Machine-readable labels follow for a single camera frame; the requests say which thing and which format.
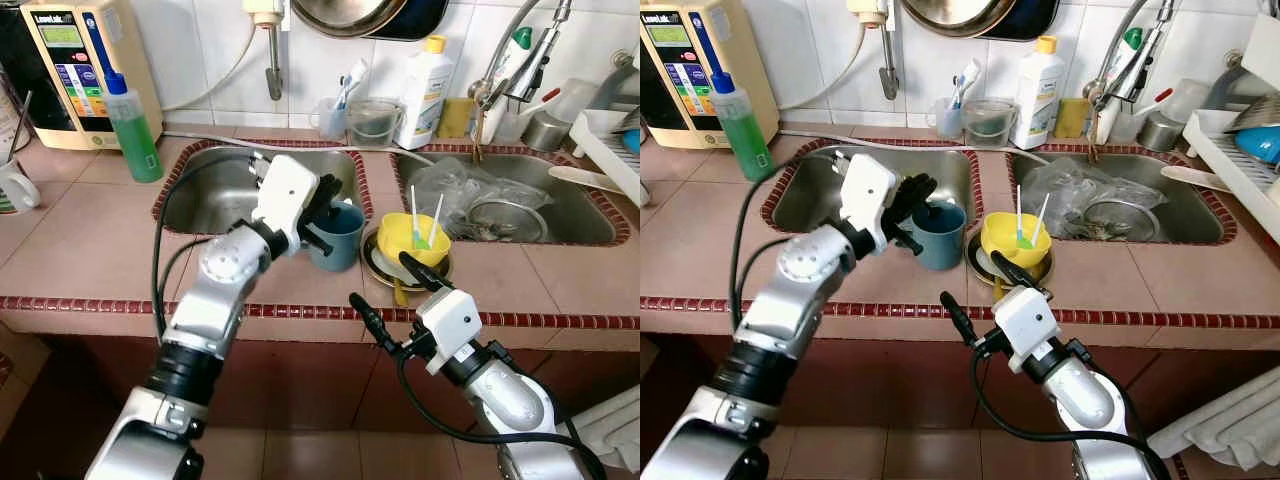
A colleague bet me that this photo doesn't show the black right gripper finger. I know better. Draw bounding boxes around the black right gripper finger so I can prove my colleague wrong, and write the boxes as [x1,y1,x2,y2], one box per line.
[938,290,988,348]
[349,292,403,351]
[398,252,456,294]
[990,250,1046,294]

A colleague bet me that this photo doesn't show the teal ceramic mug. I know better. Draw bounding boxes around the teal ceramic mug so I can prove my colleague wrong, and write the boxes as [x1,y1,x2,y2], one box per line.
[305,203,366,273]
[905,200,968,271]

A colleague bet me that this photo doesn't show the yellow plastic bowl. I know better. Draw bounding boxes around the yellow plastic bowl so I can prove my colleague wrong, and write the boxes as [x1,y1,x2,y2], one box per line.
[980,212,1053,269]
[377,212,453,269]

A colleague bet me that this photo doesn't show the stainless steel bowl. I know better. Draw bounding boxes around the stainless steel bowl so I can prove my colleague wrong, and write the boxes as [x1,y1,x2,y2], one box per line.
[965,228,1051,291]
[360,228,453,293]

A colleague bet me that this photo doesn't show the chrome kitchen faucet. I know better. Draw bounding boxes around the chrome kitchen faucet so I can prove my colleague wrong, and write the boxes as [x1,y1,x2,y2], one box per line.
[468,0,576,166]
[1085,0,1186,166]

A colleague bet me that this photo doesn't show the clear toothbrush cup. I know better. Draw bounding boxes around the clear toothbrush cup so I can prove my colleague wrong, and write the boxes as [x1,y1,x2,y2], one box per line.
[925,97,963,138]
[310,97,351,139]

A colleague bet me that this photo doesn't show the clear plastic bag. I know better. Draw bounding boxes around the clear plastic bag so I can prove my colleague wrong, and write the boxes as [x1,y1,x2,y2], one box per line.
[1020,157,1166,241]
[408,157,554,241]

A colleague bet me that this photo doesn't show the round steel strainer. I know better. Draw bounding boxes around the round steel strainer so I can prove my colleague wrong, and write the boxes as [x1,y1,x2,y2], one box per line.
[1075,197,1161,244]
[463,197,551,244]

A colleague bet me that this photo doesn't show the white detergent bottle yellow cap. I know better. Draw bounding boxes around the white detergent bottle yellow cap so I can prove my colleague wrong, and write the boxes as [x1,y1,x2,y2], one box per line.
[397,35,454,151]
[1012,35,1066,151]

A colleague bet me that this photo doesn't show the flat yellow scouring pad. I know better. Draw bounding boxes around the flat yellow scouring pad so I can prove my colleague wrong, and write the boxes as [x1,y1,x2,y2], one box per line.
[437,97,476,139]
[1052,97,1091,139]

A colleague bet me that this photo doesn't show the cluttered steel sink basin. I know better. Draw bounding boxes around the cluttered steel sink basin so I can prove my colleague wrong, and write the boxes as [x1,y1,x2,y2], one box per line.
[1005,145,1241,246]
[390,145,631,248]

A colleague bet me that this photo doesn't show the white bottle green cap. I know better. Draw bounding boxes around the white bottle green cap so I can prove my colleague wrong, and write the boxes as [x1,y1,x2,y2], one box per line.
[480,27,538,144]
[1095,27,1151,144]

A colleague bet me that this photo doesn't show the hanging steel pan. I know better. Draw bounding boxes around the hanging steel pan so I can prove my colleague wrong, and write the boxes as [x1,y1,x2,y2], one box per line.
[290,0,449,41]
[900,0,1061,43]

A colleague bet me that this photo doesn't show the green liquid bottle blue cap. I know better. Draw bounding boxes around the green liquid bottle blue cap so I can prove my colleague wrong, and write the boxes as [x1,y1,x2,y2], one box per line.
[103,72,164,184]
[710,72,774,183]

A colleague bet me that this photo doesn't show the small steel cup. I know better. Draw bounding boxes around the small steel cup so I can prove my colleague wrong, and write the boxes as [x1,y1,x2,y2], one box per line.
[1135,108,1186,153]
[520,108,571,153]

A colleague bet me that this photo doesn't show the white ribbed panel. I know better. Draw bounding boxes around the white ribbed panel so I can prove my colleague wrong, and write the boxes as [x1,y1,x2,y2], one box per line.
[1148,365,1280,461]
[570,385,641,471]

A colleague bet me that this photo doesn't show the white dish rack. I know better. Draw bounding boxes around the white dish rack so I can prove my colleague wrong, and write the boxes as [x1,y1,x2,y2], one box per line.
[568,60,641,206]
[1183,10,1280,246]

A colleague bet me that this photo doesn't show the beige water ionizer appliance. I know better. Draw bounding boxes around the beige water ionizer appliance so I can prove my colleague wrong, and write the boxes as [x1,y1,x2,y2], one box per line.
[640,0,779,151]
[0,0,163,151]

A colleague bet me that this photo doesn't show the blue bowl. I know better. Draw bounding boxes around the blue bowl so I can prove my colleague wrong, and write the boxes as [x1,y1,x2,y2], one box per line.
[1232,125,1280,166]

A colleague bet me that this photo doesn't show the white printed mug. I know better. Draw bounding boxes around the white printed mug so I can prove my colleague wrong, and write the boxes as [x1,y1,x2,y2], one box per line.
[0,155,43,214]

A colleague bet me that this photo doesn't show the steel spoon in mug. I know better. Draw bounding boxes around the steel spoon in mug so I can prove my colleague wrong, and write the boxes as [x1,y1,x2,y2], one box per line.
[8,92,31,166]

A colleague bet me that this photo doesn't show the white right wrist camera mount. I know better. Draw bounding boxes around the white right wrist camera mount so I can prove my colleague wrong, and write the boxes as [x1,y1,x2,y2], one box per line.
[993,285,1063,376]
[415,288,483,376]

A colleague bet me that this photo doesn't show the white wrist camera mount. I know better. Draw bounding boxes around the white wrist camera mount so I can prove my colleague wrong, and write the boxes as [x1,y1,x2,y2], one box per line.
[415,288,483,376]
[993,285,1063,376]
[253,155,321,251]
[838,155,898,251]

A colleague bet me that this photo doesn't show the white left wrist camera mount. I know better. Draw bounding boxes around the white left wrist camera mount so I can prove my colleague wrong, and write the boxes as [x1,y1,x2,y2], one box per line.
[838,155,898,251]
[253,155,321,251]

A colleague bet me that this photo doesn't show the white counter hose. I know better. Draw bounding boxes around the white counter hose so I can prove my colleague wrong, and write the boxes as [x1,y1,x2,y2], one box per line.
[778,128,1051,166]
[160,128,436,166]

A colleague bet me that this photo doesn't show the grey wall tap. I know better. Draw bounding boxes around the grey wall tap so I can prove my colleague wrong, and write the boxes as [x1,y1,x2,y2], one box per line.
[243,0,291,101]
[848,0,901,101]

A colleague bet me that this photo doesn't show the short black left arm cable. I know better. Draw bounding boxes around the short black left arm cable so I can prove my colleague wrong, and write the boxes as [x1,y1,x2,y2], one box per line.
[738,238,796,301]
[160,238,216,301]

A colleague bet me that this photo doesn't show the curved white ionizer hose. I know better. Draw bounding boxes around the curved white ionizer hose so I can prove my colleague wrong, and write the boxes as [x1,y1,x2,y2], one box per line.
[162,25,263,111]
[778,25,871,111]

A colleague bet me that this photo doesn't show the long black left arm cable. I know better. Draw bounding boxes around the long black left arm cable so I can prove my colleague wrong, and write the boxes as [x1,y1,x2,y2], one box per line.
[728,150,851,346]
[150,148,271,346]

